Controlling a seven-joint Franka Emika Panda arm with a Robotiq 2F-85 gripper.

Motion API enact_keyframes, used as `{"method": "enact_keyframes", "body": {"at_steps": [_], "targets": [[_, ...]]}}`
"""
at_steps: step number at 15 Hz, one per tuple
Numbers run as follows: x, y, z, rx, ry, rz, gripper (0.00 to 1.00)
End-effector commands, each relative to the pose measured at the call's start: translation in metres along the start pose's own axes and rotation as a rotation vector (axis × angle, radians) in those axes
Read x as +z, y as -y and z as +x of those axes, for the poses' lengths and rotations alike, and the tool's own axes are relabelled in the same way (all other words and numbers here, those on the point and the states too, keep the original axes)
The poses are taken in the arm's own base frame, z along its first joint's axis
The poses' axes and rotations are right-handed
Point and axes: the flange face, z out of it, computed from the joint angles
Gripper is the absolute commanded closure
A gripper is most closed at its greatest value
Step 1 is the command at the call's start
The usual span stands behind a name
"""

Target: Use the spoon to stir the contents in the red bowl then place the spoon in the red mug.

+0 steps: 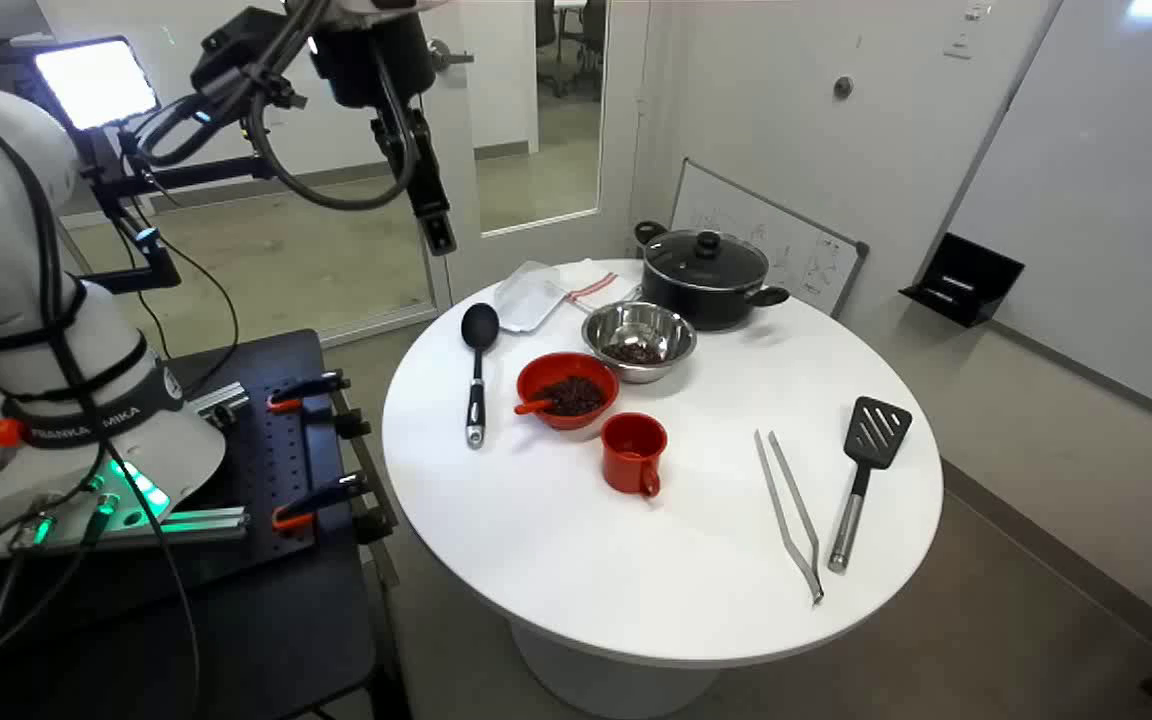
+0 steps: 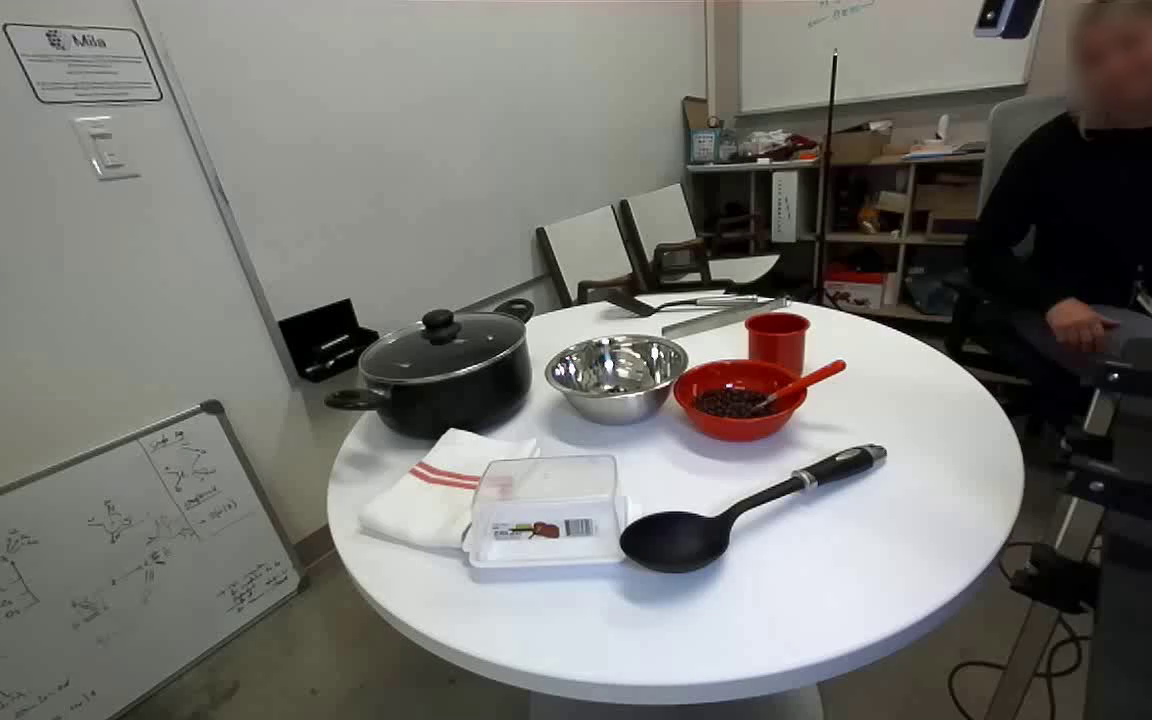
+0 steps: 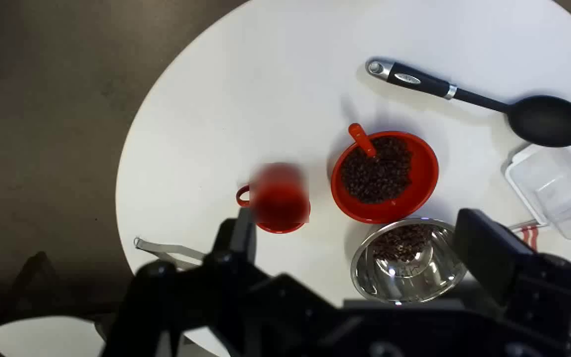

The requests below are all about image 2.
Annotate red cup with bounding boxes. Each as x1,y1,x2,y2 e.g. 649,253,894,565
746,312,816,379

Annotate small leaning whiteboard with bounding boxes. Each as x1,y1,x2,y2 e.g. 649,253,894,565
0,396,305,720

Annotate red bowl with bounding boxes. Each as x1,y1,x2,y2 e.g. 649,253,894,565
670,355,811,446

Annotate black pot with lid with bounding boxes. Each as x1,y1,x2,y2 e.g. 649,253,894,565
323,296,540,440

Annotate black floor cable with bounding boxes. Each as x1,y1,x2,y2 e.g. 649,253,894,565
944,616,1091,720

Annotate folding chair with white seat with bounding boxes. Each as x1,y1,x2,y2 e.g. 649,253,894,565
534,200,649,308
621,180,785,294

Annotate paper door sign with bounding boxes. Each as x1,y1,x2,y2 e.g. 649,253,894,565
0,22,170,109

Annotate wooden storage shelf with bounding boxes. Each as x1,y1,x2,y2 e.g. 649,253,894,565
681,123,993,325

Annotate person's hand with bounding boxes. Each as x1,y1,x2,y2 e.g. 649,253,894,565
1044,296,1116,361

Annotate black robot cart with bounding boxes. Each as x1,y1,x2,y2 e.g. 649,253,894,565
1013,334,1152,720

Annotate steel bowl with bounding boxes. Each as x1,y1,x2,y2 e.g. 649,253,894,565
546,334,693,425

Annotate large wall whiteboard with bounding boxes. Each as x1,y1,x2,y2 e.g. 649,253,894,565
731,0,1050,116

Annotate black serving spoon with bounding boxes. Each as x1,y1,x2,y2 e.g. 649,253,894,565
617,440,894,578

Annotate black slotted spatula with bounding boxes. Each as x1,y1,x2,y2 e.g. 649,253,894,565
598,290,708,320

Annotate white cloth with red stripes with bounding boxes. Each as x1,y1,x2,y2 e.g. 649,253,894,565
358,425,540,556

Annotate seated person in black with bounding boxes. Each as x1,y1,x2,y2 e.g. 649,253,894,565
966,0,1152,392

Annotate red spoon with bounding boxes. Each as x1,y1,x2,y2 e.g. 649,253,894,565
731,355,852,418

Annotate metal tongs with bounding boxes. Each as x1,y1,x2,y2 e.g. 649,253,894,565
657,302,773,340

